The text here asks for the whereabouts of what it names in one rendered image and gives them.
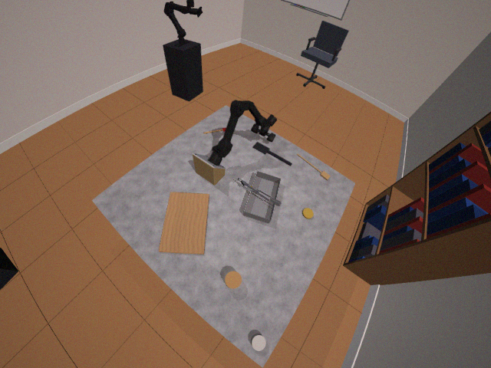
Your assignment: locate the yellow flat disc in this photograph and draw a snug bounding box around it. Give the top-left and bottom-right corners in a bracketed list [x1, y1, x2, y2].
[302, 208, 313, 219]

